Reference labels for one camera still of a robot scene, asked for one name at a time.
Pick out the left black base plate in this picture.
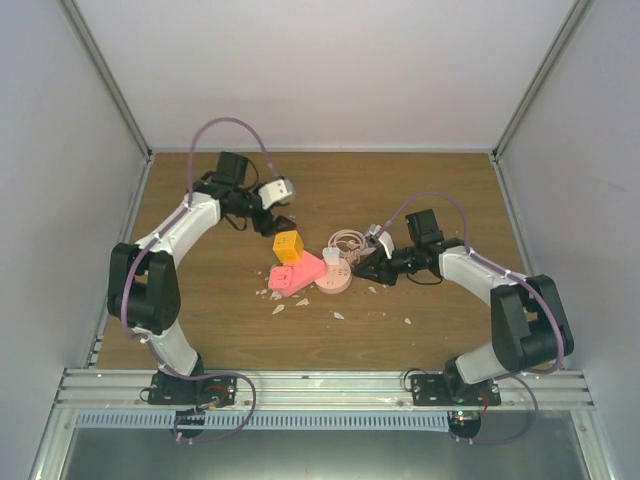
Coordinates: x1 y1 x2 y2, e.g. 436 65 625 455
139 371 237 408

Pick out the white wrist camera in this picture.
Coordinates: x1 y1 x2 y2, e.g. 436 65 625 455
257 177 296 210
365 224 395 259

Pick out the round pink power strip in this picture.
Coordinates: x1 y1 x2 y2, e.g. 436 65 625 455
315 229 373 294

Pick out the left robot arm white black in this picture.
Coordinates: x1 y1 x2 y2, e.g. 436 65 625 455
107 152 295 404

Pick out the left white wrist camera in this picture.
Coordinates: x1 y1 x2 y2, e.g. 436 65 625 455
257 177 296 210

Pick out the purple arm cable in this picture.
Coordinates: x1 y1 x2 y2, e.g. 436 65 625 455
122 116 275 446
384 190 569 446

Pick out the pink usb cable bundle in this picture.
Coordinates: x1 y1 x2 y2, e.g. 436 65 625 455
342 239 376 264

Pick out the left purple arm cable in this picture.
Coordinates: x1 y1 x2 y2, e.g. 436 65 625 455
122 116 275 446

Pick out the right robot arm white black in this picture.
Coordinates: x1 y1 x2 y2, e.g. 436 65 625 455
353 210 575 405

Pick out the white usb charger plug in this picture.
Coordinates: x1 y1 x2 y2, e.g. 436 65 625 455
322 246 341 266

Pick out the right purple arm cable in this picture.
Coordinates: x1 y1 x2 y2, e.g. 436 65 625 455
384 190 569 446

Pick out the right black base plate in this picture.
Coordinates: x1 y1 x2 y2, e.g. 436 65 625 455
408 372 502 407

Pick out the yellow cube socket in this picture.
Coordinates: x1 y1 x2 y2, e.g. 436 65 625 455
272 230 304 264

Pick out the slotted grey cable duct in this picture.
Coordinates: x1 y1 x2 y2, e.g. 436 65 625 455
76 409 449 433

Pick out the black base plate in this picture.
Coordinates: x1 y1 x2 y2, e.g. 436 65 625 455
139 371 237 408
408 372 502 407

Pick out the pink triangular power socket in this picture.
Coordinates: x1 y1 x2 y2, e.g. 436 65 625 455
268 251 328 297

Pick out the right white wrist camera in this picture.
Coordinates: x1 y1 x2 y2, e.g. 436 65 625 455
365 224 395 259

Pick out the aluminium front rail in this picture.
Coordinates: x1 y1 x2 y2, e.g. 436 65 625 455
54 369 594 411

